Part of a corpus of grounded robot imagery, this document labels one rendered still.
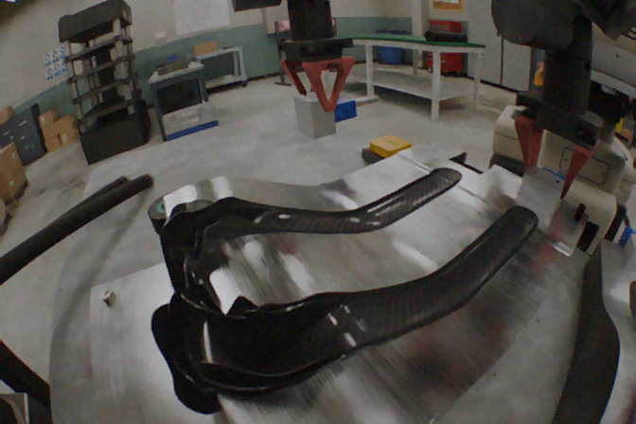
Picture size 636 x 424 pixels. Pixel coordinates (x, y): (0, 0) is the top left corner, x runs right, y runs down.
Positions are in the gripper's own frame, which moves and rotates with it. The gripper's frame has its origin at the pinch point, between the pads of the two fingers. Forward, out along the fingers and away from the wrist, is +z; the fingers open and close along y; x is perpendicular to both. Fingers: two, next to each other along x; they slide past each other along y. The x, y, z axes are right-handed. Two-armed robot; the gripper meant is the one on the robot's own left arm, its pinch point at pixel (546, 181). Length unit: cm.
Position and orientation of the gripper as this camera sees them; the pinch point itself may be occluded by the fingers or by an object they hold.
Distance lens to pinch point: 36.7
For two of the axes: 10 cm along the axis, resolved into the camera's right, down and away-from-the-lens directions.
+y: 4.9, 4.1, -7.7
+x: 8.7, -3.1, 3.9
